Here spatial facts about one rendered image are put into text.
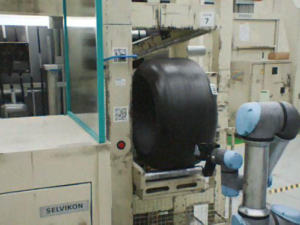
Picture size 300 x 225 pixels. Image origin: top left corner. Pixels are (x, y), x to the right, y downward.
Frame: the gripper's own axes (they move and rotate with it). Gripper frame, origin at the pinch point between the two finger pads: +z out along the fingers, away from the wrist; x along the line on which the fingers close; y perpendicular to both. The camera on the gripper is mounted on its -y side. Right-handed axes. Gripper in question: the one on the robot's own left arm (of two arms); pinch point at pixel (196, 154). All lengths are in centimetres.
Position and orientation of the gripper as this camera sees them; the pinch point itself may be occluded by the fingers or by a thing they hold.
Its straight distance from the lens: 207.3
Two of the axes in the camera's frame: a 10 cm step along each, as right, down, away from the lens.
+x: -9.3, 0.7, -3.5
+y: -0.5, -10.0, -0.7
